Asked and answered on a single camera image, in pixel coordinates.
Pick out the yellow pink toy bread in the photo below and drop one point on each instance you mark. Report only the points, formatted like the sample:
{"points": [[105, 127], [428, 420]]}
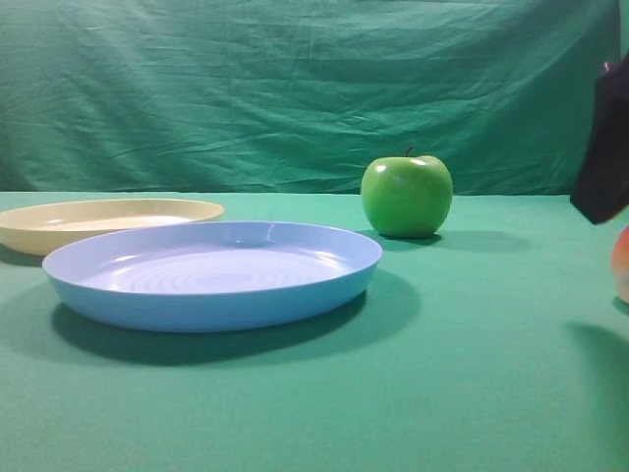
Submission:
{"points": [[620, 265]]}

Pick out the green table cloth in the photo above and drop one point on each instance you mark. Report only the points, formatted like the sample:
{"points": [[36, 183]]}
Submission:
{"points": [[498, 346]]}

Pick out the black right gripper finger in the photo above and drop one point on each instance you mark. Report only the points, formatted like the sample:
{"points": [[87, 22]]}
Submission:
{"points": [[600, 190]]}

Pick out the pale yellow plastic plate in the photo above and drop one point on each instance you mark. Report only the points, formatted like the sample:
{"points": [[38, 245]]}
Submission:
{"points": [[39, 230]]}

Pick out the green apple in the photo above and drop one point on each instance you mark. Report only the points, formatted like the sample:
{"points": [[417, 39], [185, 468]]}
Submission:
{"points": [[406, 197]]}

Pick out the blue plastic plate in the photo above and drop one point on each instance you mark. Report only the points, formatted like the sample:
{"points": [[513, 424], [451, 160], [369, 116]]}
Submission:
{"points": [[213, 276]]}

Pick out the green backdrop cloth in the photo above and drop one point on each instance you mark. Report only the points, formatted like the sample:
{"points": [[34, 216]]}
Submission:
{"points": [[298, 96]]}

